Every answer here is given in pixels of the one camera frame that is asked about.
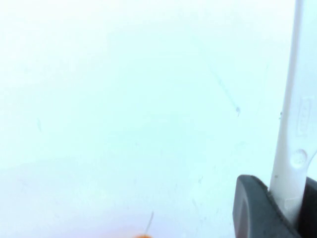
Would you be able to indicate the orange plastic cutlery holder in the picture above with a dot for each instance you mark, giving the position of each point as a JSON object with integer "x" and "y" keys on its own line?
{"x": 143, "y": 236}

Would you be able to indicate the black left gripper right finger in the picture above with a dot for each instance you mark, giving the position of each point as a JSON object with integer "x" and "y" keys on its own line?
{"x": 310, "y": 213}

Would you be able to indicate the white plastic knife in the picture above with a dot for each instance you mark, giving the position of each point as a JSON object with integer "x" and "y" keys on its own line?
{"x": 289, "y": 138}

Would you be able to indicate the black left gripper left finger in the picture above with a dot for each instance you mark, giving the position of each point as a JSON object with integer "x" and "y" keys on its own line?
{"x": 255, "y": 213}

